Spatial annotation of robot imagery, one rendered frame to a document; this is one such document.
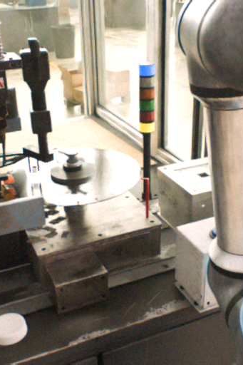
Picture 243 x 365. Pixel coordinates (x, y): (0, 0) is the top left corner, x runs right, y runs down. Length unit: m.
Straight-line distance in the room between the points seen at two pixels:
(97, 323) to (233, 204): 0.43
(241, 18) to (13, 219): 0.60
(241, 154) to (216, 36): 0.20
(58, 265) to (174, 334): 0.30
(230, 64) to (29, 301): 0.71
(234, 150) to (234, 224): 0.12
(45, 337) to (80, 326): 0.07
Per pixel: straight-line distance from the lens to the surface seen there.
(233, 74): 0.53
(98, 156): 1.23
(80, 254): 1.06
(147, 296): 1.06
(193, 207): 1.15
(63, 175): 1.11
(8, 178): 1.10
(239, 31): 0.52
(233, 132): 0.65
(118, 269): 1.11
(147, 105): 1.30
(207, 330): 1.15
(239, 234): 0.73
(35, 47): 0.96
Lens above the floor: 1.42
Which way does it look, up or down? 25 degrees down
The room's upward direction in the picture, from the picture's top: 2 degrees counter-clockwise
